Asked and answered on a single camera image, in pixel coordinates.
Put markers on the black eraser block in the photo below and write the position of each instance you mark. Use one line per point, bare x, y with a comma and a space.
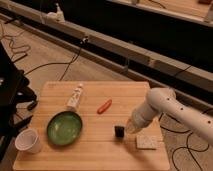
119, 131

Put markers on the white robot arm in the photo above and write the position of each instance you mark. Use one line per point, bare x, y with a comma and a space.
163, 100

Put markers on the orange carrot toy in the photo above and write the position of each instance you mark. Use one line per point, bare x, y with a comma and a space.
104, 107

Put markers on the white tube with cap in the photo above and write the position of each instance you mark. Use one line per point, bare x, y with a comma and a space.
74, 100

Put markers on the green round plate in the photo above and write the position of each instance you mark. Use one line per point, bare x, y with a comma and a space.
64, 128

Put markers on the beige square sponge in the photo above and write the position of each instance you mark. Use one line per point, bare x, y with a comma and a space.
144, 142

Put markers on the black equipment stand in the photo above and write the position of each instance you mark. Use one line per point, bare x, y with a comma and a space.
13, 90

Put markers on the white paper cup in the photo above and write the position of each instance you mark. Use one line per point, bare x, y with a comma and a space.
28, 141

